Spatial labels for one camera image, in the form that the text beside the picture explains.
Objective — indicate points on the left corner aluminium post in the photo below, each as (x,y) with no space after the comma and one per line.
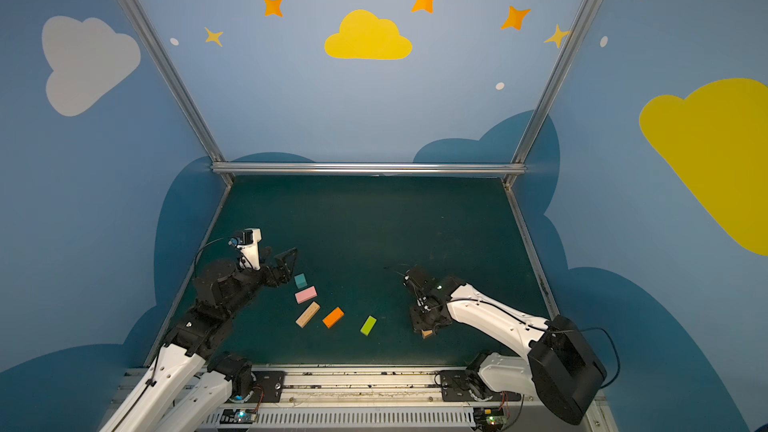
(151,40)

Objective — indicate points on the green circuit board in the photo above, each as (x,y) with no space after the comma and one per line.
(489,419)
(238,417)

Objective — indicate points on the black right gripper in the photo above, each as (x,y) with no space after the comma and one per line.
(421,307)

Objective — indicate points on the right green circuit board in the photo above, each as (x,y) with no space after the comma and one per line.
(489,419)

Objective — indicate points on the back horizontal aluminium rail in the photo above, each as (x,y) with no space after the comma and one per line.
(365,169)

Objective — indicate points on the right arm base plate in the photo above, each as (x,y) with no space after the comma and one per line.
(466,386)

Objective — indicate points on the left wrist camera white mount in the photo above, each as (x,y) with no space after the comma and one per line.
(246,242)

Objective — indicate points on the left green circuit board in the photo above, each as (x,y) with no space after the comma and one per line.
(238,417)

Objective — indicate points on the orange wood block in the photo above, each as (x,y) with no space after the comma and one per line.
(333,317)

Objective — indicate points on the lime green wood block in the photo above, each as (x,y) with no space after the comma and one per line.
(368,325)

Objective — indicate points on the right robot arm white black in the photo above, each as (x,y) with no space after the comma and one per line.
(553,361)

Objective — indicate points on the right side floor rail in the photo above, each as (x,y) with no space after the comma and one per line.
(533,257)

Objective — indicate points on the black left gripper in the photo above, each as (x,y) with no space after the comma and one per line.
(274,269)

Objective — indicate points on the corner aluminium post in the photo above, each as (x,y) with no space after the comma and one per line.
(583,20)
(151,40)

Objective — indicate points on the pink wood block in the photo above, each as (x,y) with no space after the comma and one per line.
(305,295)

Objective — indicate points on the teal wood block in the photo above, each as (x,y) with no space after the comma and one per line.
(301,281)

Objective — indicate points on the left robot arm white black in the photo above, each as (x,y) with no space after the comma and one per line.
(187,381)

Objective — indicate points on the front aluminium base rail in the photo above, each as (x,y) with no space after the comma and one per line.
(375,398)

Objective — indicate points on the natural long wood block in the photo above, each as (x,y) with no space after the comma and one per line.
(308,314)

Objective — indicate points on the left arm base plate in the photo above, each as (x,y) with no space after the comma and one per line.
(266,386)

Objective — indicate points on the right corner aluminium post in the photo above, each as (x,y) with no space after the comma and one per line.
(583,20)

